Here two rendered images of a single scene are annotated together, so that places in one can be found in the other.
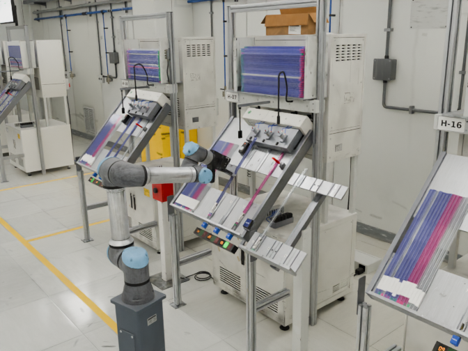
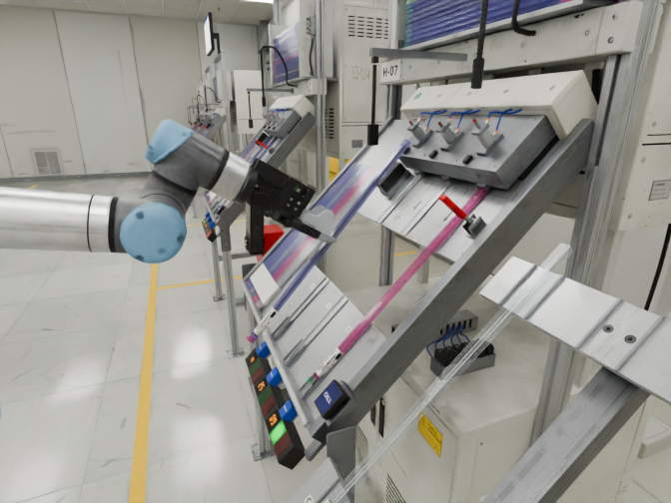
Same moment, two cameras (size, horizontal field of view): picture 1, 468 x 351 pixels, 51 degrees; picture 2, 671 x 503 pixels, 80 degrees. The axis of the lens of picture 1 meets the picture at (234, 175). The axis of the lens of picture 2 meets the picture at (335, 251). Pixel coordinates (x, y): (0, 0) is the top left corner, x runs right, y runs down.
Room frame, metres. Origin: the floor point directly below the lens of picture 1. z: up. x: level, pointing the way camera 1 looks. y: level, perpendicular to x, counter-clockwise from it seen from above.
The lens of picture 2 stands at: (1.86, -0.23, 1.22)
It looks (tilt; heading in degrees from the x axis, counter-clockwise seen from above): 19 degrees down; 18
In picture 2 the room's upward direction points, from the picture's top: straight up
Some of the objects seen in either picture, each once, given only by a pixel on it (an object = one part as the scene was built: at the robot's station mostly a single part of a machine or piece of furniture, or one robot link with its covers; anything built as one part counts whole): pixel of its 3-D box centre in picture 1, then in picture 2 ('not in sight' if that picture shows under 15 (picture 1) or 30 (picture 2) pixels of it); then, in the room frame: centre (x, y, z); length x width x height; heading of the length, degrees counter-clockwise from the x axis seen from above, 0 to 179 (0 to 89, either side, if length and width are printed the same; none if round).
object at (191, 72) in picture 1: (164, 131); (320, 162); (4.16, 0.59, 0.95); 1.35 x 0.82 x 1.90; 129
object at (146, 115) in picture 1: (146, 168); (289, 214); (4.01, 0.74, 0.66); 1.01 x 0.73 x 1.31; 129
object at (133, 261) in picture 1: (135, 264); not in sight; (2.06, 0.46, 0.72); 0.13 x 0.12 x 0.14; 37
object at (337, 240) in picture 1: (282, 253); (463, 405); (3.02, -0.31, 0.31); 0.70 x 0.65 x 0.62; 39
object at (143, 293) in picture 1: (137, 287); not in sight; (2.06, 0.46, 0.60); 0.15 x 0.15 x 0.10
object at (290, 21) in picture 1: (299, 18); not in sight; (3.17, -0.42, 1.82); 0.68 x 0.30 x 0.20; 39
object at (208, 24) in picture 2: (10, 9); (213, 37); (6.55, 2.79, 2.10); 0.58 x 0.14 x 0.41; 39
